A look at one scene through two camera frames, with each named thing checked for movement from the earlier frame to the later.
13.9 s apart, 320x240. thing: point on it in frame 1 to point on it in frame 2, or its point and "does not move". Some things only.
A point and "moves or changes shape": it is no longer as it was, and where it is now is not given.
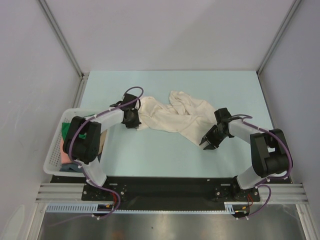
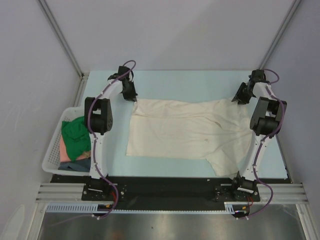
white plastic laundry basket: [52, 167] does not move
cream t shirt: [194, 117] moves or changes shape
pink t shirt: [65, 158] does not move
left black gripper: [134, 124] to [132, 96]
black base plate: [165, 189] does not move
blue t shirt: [70, 167] does not move
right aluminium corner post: [294, 6] does not move
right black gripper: [212, 137] to [242, 91]
